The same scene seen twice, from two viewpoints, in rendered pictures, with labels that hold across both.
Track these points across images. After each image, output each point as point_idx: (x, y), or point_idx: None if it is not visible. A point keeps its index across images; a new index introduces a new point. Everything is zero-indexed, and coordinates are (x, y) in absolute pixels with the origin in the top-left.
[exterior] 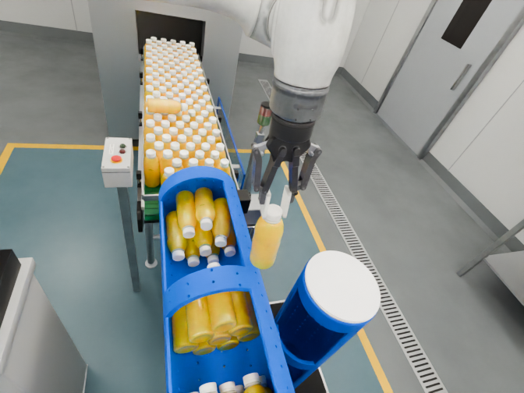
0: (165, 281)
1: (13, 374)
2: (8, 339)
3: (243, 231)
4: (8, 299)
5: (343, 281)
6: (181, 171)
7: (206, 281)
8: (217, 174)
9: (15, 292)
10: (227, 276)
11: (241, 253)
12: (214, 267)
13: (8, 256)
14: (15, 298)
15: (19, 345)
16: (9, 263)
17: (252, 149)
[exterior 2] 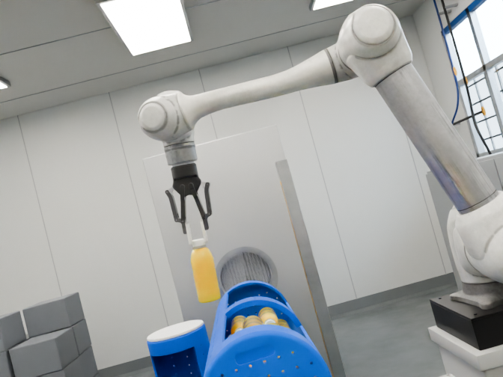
0: (302, 328)
1: (446, 369)
2: (438, 336)
3: (215, 334)
4: (459, 337)
5: None
6: (283, 330)
7: (260, 298)
8: (227, 340)
9: (462, 342)
10: (242, 301)
11: (225, 318)
12: (252, 300)
13: (466, 316)
14: (456, 341)
15: (455, 372)
16: (465, 322)
17: (209, 183)
